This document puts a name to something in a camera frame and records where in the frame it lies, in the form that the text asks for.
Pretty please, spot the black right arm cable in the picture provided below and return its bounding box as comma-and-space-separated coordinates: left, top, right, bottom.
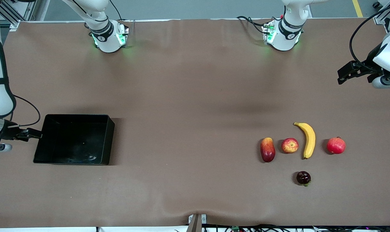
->
8, 94, 41, 128

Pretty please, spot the aluminium frame profile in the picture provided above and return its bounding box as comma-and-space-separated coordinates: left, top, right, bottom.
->
374, 0, 390, 24
0, 0, 37, 29

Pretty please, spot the red yellow apple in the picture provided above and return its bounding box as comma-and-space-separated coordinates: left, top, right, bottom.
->
281, 138, 299, 154

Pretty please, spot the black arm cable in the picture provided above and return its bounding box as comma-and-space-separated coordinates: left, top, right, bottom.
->
349, 3, 390, 73
8, 94, 41, 128

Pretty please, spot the black plastic box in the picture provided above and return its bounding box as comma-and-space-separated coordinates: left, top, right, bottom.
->
33, 114, 115, 166

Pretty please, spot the red pomegranate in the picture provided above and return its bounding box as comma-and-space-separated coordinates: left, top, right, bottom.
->
327, 137, 346, 155

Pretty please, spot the red yellow mango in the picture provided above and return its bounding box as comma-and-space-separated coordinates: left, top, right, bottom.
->
260, 138, 276, 163

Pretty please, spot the black left base cable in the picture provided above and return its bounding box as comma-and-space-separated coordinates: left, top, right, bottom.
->
236, 15, 269, 34

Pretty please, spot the dark purple mangosteen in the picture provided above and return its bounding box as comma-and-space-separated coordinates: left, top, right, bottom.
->
296, 171, 312, 187

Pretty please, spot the yellow banana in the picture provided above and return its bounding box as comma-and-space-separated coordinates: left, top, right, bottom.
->
293, 122, 316, 160

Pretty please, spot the brown table mat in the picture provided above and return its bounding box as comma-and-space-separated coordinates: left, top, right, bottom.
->
0, 18, 390, 228

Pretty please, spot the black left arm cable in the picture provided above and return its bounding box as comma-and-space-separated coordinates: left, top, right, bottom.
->
349, 3, 390, 73

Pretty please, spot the black right base cable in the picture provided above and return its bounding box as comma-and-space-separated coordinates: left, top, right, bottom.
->
109, 0, 123, 21

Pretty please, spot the black base cable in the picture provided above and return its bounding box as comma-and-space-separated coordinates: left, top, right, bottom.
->
109, 0, 123, 21
236, 15, 269, 34

